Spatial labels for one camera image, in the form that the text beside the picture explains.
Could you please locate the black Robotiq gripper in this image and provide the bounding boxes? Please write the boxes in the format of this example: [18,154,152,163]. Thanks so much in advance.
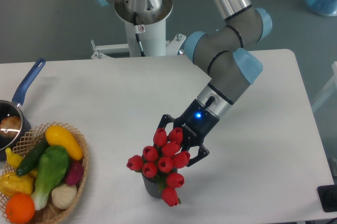
[157,98,220,167]

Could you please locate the red tulip bouquet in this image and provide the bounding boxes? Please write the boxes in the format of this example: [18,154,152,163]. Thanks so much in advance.
[126,128,190,207]

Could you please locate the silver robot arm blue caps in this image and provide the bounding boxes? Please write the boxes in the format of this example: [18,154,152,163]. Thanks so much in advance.
[96,0,272,165]

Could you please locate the grey ribbed vase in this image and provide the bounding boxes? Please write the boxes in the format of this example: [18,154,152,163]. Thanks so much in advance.
[142,175,162,199]

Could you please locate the purple red onion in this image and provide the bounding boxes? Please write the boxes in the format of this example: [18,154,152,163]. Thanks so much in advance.
[65,161,84,186]

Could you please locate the yellow squash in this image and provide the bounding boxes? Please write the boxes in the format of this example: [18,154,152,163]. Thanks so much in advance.
[45,125,84,161]

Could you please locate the green bok choy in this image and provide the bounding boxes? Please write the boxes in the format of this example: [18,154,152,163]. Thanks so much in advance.
[31,145,70,211]

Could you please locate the white garlic bulb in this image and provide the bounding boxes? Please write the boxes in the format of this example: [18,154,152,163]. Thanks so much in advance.
[51,184,77,209]

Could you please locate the black device at edge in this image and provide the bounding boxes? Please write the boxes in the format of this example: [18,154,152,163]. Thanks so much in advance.
[317,184,336,212]

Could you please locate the dark green cucumber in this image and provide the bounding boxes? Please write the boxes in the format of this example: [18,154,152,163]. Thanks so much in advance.
[16,138,49,176]

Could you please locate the yellow banana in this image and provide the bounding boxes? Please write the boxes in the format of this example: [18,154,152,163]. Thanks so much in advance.
[5,148,24,170]

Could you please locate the browned bread in pan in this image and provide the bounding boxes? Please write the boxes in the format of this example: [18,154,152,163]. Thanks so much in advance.
[1,116,21,139]

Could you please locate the orange fruit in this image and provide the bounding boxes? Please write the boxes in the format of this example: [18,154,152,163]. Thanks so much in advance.
[5,193,35,223]

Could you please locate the yellow bell pepper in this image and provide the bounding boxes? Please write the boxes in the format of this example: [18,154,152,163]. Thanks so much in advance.
[1,172,35,198]

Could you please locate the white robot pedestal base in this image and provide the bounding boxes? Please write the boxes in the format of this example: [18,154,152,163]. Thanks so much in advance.
[91,0,186,59]

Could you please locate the black cable on pedestal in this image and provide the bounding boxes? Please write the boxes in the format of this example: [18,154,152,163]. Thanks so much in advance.
[133,12,146,57]

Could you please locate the white frame at right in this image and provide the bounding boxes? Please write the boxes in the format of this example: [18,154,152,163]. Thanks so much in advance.
[311,61,336,113]

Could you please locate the blue handled saucepan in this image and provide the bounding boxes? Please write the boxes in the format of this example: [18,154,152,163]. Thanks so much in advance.
[1,59,46,161]

